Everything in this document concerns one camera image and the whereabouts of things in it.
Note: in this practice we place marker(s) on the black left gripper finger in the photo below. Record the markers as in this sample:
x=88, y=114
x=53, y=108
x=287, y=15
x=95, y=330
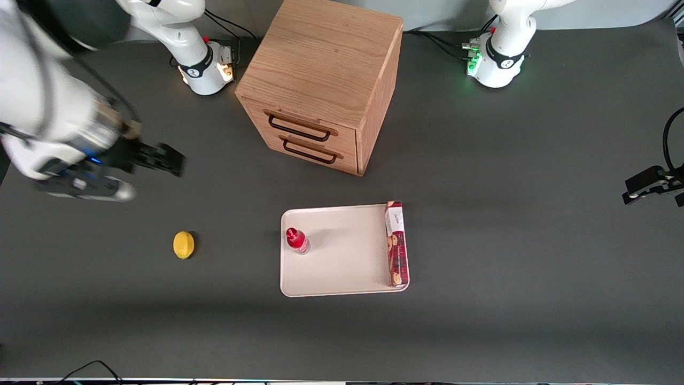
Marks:
x=680, y=199
x=644, y=184

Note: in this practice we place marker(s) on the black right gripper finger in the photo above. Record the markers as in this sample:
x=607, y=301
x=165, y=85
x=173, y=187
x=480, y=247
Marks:
x=160, y=167
x=163, y=153

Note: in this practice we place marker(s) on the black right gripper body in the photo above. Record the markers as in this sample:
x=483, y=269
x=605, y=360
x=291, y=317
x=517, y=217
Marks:
x=126, y=154

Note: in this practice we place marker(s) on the small red coke bottle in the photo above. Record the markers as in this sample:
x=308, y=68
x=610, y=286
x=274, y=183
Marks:
x=296, y=240

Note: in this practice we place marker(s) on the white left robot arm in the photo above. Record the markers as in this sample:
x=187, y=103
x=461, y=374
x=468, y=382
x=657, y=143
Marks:
x=505, y=53

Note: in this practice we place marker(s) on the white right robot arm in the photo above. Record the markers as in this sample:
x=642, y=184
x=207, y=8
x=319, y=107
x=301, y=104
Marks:
x=48, y=91

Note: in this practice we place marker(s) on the beige plastic tray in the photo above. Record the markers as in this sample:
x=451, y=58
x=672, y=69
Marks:
x=347, y=262

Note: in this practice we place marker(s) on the yellow lemon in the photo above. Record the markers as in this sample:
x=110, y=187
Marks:
x=184, y=245

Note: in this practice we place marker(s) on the wooden drawer cabinet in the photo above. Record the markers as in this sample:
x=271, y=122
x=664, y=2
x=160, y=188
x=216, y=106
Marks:
x=326, y=59

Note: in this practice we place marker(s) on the red cookie box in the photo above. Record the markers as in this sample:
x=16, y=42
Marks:
x=397, y=246

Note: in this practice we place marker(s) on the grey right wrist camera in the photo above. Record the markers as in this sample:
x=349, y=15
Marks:
x=88, y=187

